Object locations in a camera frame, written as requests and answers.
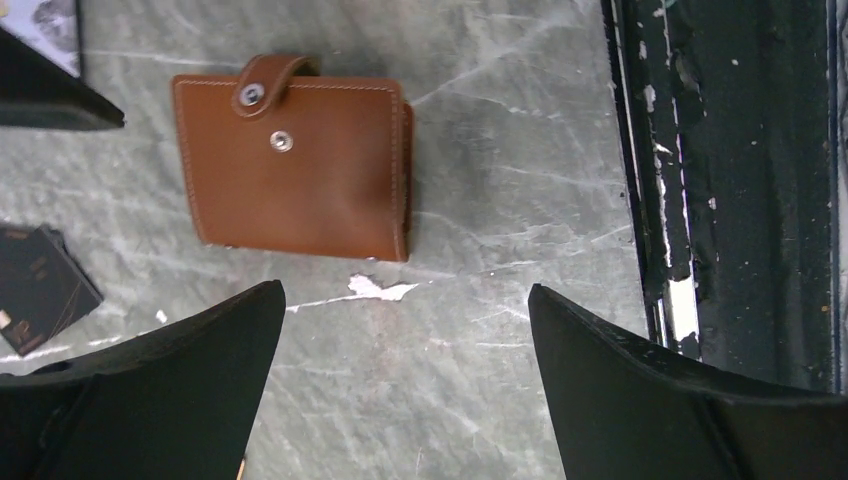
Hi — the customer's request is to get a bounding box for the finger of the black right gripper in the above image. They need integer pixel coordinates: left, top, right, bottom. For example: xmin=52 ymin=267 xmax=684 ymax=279
xmin=1 ymin=30 xmax=125 ymax=131

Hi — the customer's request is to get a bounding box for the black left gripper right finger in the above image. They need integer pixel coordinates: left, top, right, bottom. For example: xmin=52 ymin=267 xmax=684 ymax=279
xmin=528 ymin=284 xmax=847 ymax=479

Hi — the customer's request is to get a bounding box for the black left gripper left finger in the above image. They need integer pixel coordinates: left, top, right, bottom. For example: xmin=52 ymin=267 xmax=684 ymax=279
xmin=1 ymin=280 xmax=286 ymax=479

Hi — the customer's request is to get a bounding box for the brown leather card holder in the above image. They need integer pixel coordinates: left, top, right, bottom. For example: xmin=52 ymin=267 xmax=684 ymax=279
xmin=171 ymin=54 xmax=415 ymax=262

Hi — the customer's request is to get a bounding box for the white card stack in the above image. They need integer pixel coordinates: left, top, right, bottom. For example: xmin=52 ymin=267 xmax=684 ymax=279
xmin=1 ymin=0 xmax=83 ymax=78

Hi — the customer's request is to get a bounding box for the black card stack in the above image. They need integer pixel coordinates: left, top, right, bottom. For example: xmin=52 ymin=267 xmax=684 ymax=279
xmin=1 ymin=223 xmax=104 ymax=357

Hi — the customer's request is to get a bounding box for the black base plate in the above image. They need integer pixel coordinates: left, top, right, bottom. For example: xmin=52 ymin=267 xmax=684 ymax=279
xmin=602 ymin=1 xmax=843 ymax=394

